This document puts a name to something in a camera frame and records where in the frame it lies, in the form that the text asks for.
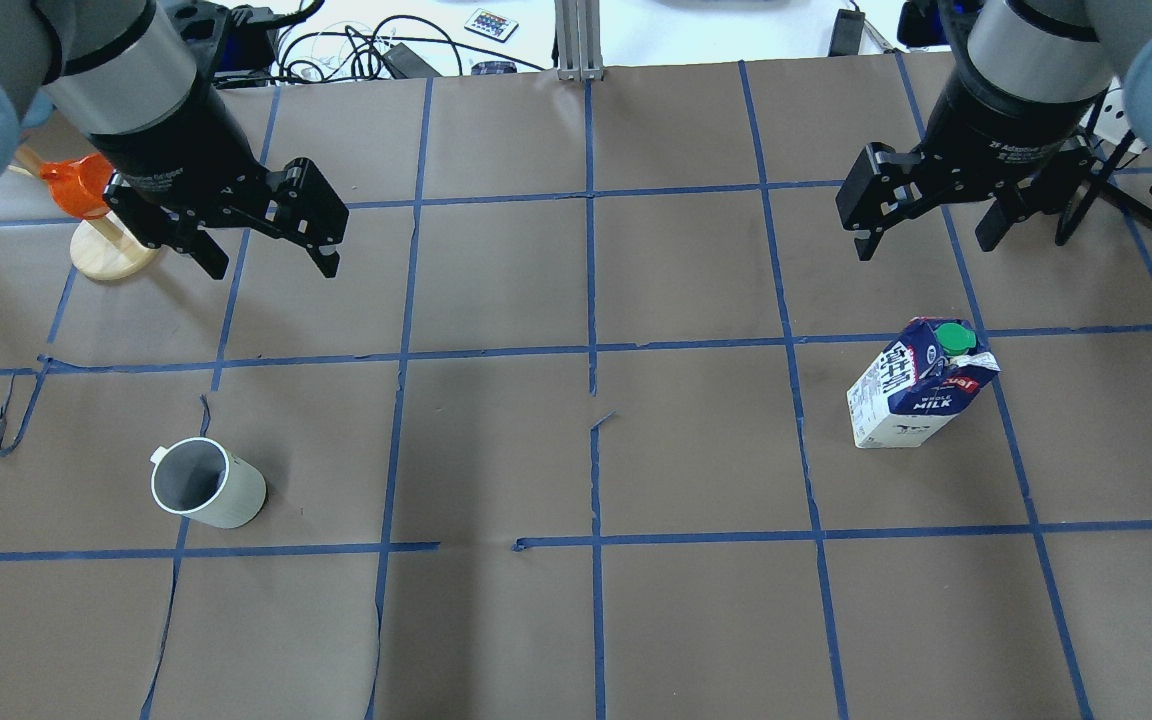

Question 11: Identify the white HOME mug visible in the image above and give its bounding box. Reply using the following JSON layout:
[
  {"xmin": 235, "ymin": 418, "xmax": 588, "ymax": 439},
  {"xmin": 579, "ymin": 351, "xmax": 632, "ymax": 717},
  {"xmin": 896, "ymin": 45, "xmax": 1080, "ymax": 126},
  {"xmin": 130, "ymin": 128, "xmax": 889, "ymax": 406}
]
[{"xmin": 147, "ymin": 437, "xmax": 268, "ymax": 529}]

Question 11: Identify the blue white milk carton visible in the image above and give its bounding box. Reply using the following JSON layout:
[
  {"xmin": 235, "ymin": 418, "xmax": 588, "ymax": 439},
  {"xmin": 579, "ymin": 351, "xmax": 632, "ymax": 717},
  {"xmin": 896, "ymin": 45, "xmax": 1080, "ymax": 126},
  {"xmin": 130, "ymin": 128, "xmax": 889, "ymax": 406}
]
[{"xmin": 846, "ymin": 316, "xmax": 1001, "ymax": 448}]

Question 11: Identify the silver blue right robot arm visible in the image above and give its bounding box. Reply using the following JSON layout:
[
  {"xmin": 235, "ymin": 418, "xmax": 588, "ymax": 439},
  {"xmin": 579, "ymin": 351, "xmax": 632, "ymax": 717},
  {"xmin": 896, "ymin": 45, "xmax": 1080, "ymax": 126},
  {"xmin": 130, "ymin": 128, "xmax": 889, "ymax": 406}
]
[{"xmin": 835, "ymin": 1, "xmax": 1152, "ymax": 262}]

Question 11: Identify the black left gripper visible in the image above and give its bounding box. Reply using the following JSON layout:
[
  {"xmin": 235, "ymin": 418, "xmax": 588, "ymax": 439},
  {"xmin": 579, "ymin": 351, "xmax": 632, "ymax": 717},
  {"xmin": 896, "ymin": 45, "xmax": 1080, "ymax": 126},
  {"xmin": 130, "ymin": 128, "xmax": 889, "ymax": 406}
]
[{"xmin": 91, "ymin": 81, "xmax": 349, "ymax": 281}]

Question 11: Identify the black wire mug rack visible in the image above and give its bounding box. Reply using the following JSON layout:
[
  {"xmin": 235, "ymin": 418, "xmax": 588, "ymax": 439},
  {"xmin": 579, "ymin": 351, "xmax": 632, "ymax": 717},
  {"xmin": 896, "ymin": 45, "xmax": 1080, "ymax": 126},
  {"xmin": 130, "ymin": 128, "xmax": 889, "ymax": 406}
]
[{"xmin": 1054, "ymin": 90, "xmax": 1152, "ymax": 251}]

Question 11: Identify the black power adapter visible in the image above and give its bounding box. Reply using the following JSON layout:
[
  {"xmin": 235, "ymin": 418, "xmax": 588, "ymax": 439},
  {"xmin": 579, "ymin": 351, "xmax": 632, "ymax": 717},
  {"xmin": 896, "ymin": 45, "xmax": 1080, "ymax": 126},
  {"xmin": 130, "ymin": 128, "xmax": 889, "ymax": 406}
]
[{"xmin": 827, "ymin": 8, "xmax": 867, "ymax": 56}]

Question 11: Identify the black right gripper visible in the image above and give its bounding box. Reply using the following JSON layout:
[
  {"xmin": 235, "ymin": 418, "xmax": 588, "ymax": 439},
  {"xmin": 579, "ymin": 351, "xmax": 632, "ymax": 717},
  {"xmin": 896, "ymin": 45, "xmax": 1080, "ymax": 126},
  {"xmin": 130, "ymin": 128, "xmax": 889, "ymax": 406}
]
[{"xmin": 835, "ymin": 71, "xmax": 1097, "ymax": 263}]

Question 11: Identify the small remote control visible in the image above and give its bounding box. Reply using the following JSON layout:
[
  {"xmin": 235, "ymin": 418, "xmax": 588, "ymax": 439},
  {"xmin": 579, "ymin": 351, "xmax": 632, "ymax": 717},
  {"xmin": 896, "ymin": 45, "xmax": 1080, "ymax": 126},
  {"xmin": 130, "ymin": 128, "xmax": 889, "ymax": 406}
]
[{"xmin": 463, "ymin": 8, "xmax": 518, "ymax": 44}]

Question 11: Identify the aluminium frame post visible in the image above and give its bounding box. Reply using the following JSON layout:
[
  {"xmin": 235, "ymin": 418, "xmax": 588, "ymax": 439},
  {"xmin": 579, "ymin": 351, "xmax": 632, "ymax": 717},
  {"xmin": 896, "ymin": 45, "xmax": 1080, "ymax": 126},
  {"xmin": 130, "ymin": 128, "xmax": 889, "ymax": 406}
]
[{"xmin": 554, "ymin": 0, "xmax": 605, "ymax": 82}]

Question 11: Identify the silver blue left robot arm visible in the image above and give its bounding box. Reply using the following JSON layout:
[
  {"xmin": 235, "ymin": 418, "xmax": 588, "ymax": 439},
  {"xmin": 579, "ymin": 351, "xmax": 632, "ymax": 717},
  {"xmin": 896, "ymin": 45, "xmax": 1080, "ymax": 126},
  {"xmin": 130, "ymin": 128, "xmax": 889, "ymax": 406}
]
[{"xmin": 0, "ymin": 1, "xmax": 349, "ymax": 279}]

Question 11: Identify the orange mug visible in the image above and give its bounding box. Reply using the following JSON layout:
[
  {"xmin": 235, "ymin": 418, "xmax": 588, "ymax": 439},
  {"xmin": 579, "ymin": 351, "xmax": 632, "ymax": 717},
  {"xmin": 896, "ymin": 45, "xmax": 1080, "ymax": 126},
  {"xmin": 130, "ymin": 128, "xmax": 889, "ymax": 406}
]
[{"xmin": 38, "ymin": 152, "xmax": 115, "ymax": 220}]

